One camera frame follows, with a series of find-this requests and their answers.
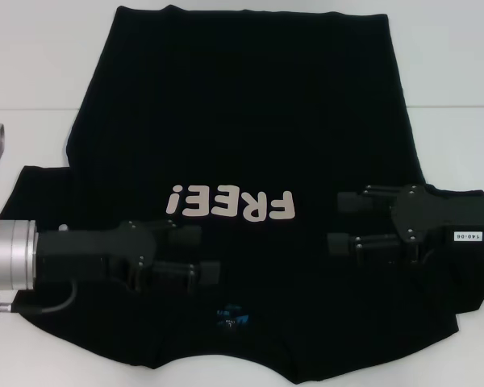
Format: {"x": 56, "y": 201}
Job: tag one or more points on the black shirt with FREE print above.
{"x": 242, "y": 121}

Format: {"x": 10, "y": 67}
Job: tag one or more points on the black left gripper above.
{"x": 84, "y": 254}

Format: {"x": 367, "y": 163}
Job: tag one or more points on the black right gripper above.
{"x": 435, "y": 217}

